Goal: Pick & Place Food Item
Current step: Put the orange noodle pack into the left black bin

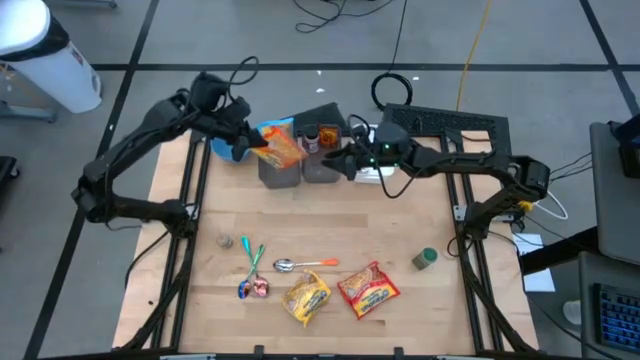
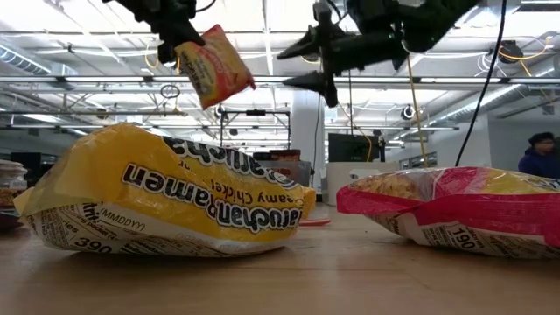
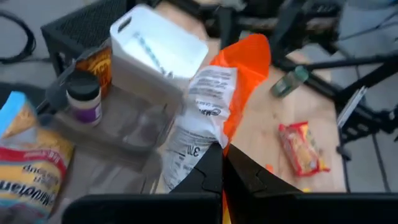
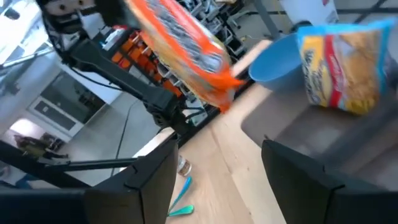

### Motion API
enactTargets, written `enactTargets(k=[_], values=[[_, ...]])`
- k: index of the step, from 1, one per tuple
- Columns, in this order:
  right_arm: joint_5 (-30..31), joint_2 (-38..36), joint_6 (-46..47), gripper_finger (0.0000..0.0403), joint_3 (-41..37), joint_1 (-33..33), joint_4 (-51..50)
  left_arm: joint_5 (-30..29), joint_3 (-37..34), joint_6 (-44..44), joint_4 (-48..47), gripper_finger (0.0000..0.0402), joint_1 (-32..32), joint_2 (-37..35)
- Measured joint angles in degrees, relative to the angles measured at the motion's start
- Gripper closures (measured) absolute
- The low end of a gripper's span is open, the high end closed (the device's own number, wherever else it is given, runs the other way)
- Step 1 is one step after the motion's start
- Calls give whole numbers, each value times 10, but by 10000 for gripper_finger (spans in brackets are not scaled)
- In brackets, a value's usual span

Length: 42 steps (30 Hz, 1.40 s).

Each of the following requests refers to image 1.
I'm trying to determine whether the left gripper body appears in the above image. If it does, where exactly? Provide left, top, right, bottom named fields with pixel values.
left=204, top=115, right=252, bottom=162

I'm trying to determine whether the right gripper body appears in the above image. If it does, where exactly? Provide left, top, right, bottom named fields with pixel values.
left=343, top=135, right=379, bottom=182

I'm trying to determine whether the taco seasoning mix packet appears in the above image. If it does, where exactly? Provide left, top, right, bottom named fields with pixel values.
left=319, top=126, right=342, bottom=150

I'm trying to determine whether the blue-edged ramen packet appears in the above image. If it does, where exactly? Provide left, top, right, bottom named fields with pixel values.
left=257, top=117, right=296, bottom=139

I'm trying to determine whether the orange chicken ramen packet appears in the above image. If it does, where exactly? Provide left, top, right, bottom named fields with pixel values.
left=256, top=124, right=309, bottom=170

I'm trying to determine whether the black-lidded spice jar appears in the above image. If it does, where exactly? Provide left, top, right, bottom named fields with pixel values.
left=303, top=124, right=321, bottom=155

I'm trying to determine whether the teal-handled iridescent spoon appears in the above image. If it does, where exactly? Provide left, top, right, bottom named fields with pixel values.
left=240, top=235, right=272, bottom=299

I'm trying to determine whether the grey translucent bin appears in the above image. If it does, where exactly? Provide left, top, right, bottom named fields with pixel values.
left=301, top=124, right=345, bottom=184
left=258, top=149, right=303, bottom=190

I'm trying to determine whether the blue plastic bowl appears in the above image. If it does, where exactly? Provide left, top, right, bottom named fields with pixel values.
left=210, top=137, right=251, bottom=163

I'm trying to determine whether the white plastic bin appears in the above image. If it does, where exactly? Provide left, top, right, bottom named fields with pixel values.
left=352, top=124, right=396, bottom=185

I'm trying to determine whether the black pad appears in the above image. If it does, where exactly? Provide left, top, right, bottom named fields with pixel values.
left=292, top=102, right=347, bottom=136

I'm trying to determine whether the black perforated plate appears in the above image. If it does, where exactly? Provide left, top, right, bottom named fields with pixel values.
left=382, top=103, right=512, bottom=156

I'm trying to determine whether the green-lidded spice jar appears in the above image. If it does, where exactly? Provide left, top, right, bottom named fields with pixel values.
left=411, top=246, right=439, bottom=272

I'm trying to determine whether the red ramen packet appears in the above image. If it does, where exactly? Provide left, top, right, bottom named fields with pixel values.
left=336, top=260, right=402, bottom=320

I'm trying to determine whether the yellow creamy chicken ramen packet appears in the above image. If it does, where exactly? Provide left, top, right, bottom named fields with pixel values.
left=280, top=269, right=333, bottom=329

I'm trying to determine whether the white trash can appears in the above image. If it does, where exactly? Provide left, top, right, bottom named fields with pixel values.
left=0, top=0, right=103, bottom=115

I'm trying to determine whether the grey table foot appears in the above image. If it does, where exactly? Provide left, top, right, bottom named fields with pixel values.
left=0, top=101, right=57, bottom=124
left=43, top=0, right=119, bottom=9

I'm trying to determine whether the white paper sheet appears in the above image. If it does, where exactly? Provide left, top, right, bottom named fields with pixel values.
left=512, top=232, right=556, bottom=294

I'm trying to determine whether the black desk leg bar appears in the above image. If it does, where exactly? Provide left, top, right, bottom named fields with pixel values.
left=519, top=227, right=601, bottom=275

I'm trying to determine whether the black floor object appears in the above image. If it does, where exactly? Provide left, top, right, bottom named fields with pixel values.
left=0, top=155, right=21, bottom=184

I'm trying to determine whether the grey keyboard desk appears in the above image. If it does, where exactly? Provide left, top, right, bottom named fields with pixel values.
left=578, top=249, right=640, bottom=360

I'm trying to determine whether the white computer mouse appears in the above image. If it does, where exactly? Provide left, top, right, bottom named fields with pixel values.
left=563, top=299, right=584, bottom=326

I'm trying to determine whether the black chair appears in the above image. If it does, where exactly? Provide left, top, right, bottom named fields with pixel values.
left=607, top=112, right=640, bottom=180

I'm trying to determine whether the backlit keyboard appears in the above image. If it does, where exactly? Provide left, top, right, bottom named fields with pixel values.
left=593, top=283, right=640, bottom=354

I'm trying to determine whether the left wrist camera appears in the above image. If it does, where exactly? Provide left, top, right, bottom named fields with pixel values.
left=225, top=96, right=251, bottom=119

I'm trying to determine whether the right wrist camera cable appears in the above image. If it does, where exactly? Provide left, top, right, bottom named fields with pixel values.
left=347, top=113, right=416, bottom=200

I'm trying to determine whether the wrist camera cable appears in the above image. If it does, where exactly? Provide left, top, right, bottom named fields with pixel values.
left=347, top=113, right=416, bottom=200
left=227, top=55, right=260, bottom=101

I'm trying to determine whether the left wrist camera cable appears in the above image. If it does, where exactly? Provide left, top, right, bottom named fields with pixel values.
left=227, top=55, right=260, bottom=101

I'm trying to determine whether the coiled black cable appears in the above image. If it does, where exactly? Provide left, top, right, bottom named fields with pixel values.
left=370, top=73, right=414, bottom=112

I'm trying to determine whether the orange-handled metal spoon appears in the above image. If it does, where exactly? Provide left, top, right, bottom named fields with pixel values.
left=272, top=257, right=341, bottom=274

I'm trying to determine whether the straight black floor cable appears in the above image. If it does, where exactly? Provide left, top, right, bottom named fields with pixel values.
left=387, top=0, right=409, bottom=74

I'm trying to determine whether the tangled black floor cable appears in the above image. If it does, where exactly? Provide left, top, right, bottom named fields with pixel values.
left=292, top=0, right=397, bottom=34

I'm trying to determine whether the green-handled iridescent spoon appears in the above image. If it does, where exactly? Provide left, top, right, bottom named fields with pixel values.
left=236, top=243, right=267, bottom=300

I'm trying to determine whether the yellow cable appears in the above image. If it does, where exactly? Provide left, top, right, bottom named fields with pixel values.
left=455, top=0, right=495, bottom=112

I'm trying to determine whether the black power cable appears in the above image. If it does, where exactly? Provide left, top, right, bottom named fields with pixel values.
left=123, top=228, right=172, bottom=291

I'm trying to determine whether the black aluminium table frame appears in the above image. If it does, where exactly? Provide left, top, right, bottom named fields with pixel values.
left=112, top=127, right=541, bottom=360

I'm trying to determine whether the white cable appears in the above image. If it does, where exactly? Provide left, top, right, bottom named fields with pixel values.
left=529, top=187, right=570, bottom=221

